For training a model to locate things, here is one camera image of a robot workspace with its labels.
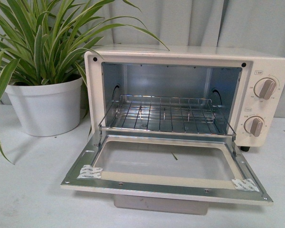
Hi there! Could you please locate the oven door with glass window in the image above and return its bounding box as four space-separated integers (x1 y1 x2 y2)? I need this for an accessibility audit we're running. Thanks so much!
61 133 273 215

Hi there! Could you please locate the cream toaster oven body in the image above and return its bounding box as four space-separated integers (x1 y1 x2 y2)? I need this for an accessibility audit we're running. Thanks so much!
85 45 285 150

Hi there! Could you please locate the white plant pot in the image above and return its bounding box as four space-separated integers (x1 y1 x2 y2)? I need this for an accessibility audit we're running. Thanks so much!
5 77 83 137

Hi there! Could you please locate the lower timer knob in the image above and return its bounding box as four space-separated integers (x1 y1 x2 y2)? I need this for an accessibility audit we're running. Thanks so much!
244 116 264 137

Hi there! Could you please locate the green plant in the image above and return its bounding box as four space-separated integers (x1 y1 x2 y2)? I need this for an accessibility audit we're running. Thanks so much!
0 0 170 165

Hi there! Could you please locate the upper temperature knob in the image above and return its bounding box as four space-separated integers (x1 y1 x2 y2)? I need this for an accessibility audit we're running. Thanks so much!
254 78 276 100

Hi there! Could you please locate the white curtain backdrop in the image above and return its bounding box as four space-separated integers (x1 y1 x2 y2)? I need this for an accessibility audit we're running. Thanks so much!
0 0 285 60

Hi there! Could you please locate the metal wire oven rack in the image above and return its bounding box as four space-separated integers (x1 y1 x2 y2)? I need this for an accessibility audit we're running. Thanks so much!
98 95 236 156

